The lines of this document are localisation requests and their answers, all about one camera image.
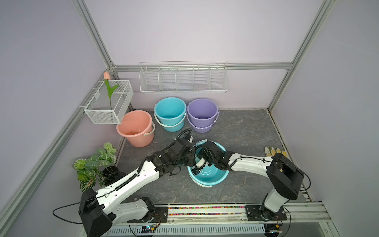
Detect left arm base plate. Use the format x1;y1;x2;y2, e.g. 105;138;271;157
127;206;168;223

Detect long white wire shelf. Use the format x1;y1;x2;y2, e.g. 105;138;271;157
139;61;229;93

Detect potted green leafy plant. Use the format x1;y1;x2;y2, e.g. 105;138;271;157
73;142;125;192

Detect artificial pink tulip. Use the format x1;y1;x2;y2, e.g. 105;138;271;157
103;72;119;110

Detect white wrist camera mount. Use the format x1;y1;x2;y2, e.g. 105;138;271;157
196;158;206;169

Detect purple plastic bucket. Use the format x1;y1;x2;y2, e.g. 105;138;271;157
187;98;220;133

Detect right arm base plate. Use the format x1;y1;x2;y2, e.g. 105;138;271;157
245;205;287;222

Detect black corrugated cable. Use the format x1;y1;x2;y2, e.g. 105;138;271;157
191;146;214;176

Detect yellow white work gloves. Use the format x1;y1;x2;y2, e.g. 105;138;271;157
264;147;289;158

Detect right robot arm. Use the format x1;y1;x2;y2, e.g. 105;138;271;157
196;141;306;213

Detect rail with coloured beads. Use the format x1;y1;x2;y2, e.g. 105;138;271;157
155;202;332;224

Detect white slotted cable duct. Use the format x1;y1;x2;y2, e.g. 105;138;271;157
104;223;265;237

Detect teal plastic bucket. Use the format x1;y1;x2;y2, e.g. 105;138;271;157
187;139;229;188
154;97;187;132

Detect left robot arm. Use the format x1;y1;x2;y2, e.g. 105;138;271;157
79;135;195;237

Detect white wire basket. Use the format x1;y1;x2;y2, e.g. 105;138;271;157
84;80;134;124

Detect pink plastic bucket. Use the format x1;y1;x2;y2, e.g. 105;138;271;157
116;110;156;148

